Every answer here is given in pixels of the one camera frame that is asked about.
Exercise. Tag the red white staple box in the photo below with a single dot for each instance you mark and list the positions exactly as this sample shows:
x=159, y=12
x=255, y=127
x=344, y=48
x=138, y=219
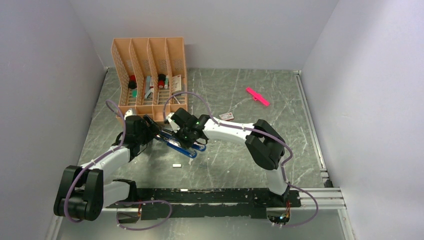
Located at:
x=226, y=116

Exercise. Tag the grey stapler in organizer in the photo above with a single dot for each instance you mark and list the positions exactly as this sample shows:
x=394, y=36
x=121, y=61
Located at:
x=149, y=87

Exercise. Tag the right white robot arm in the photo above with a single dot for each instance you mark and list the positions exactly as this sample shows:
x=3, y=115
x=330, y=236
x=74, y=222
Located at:
x=264, y=144

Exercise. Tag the red black bottle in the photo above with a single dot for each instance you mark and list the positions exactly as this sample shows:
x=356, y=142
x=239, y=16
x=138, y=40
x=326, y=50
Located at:
x=132, y=83
x=161, y=81

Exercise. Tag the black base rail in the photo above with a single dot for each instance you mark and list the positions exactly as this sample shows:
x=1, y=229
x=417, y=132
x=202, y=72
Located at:
x=157, y=203

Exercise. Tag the white box in organizer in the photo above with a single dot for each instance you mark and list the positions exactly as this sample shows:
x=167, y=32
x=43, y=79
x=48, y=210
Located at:
x=177, y=84

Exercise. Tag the red black bottle left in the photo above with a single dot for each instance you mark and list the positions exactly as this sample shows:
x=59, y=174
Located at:
x=132, y=83

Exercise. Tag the red black bottle right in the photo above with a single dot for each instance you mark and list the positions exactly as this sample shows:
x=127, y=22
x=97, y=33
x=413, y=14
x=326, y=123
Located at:
x=161, y=81

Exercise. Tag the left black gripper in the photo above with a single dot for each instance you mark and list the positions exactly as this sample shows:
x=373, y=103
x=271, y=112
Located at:
x=153, y=129

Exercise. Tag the blue stapler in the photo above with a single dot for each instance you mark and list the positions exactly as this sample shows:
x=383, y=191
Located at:
x=197, y=146
x=175, y=145

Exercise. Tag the orange plastic desk organizer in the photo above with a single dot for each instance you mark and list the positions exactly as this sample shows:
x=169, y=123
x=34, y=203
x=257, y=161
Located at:
x=151, y=70

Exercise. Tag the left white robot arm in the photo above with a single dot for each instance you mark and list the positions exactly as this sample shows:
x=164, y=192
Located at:
x=82, y=192

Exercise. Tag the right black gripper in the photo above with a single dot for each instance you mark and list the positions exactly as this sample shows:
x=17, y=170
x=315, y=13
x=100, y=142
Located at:
x=186, y=145

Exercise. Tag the pink plastic clip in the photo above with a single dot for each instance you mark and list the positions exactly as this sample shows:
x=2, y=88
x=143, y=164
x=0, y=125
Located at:
x=257, y=96

